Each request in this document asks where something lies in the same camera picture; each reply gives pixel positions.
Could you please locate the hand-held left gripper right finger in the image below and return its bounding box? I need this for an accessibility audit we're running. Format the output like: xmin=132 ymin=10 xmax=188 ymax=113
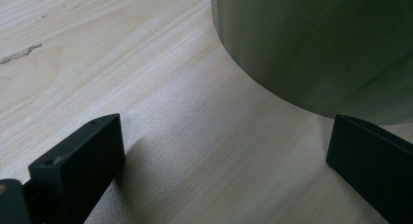
xmin=325 ymin=113 xmax=413 ymax=224

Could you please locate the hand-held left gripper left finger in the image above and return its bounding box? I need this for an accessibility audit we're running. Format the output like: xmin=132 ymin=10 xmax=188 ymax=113
xmin=28 ymin=113 xmax=127 ymax=224

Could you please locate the green plastic trash bin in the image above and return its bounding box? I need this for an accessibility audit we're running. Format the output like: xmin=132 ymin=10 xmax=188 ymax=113
xmin=209 ymin=0 xmax=413 ymax=127

